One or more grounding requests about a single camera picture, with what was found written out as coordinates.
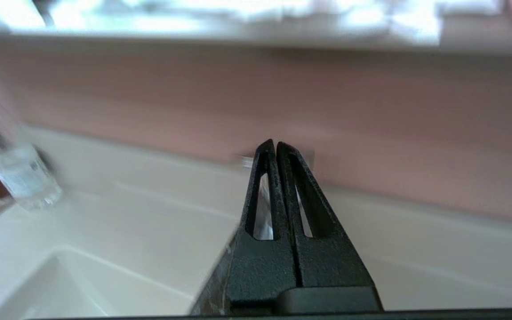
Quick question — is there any chrome faucet with brown handle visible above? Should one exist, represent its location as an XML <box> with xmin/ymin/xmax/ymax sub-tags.
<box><xmin>189</xmin><ymin>149</ymin><xmax>316</xmax><ymax>316</ymax></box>

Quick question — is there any beige wash basin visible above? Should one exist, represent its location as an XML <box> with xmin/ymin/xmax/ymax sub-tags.
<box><xmin>0</xmin><ymin>244</ymin><xmax>194</xmax><ymax>320</ymax></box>

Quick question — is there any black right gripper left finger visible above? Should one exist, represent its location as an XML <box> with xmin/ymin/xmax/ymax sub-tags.
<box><xmin>228</xmin><ymin>139</ymin><xmax>301</xmax><ymax>312</ymax></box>

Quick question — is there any clear uncapped plastic water bottle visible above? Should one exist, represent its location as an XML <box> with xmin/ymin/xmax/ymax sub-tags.
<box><xmin>0</xmin><ymin>84</ymin><xmax>63</xmax><ymax>212</ymax></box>

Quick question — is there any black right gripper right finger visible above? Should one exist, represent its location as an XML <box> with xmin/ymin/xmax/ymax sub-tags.
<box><xmin>276</xmin><ymin>141</ymin><xmax>383</xmax><ymax>312</ymax></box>

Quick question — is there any crumpled clear plastic packet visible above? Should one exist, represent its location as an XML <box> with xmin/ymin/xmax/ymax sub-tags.
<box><xmin>238</xmin><ymin>0</ymin><xmax>443</xmax><ymax>45</ymax></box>

